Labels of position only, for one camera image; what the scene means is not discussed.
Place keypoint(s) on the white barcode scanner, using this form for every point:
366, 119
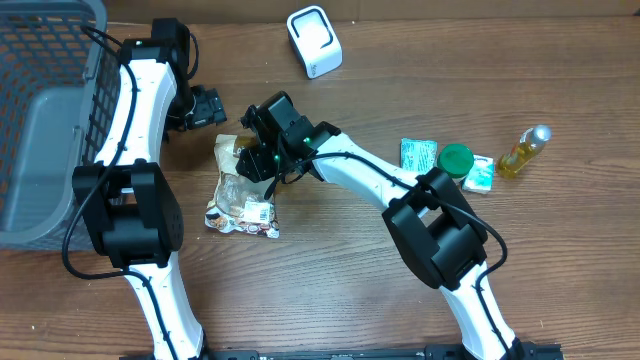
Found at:
314, 41

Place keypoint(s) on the grey plastic mesh basket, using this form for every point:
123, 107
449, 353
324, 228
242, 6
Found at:
58, 97

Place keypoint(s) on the green lid white jar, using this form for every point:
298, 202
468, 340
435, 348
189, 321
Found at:
456, 160

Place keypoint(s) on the teal wet wipes pack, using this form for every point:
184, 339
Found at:
418, 155

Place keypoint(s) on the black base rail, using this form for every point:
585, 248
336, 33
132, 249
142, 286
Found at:
526, 351

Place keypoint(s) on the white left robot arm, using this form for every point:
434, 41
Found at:
130, 212

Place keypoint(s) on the small teal tissue pack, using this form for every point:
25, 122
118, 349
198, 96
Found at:
480, 177

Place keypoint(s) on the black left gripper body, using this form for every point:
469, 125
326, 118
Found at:
193, 108

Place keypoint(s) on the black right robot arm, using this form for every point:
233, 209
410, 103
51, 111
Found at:
437, 234

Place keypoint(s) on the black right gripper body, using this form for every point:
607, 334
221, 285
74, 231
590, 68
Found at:
270, 162

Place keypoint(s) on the yellow dish soap bottle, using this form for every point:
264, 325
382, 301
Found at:
530, 144

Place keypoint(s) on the brown nut snack bag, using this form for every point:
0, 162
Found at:
238, 205

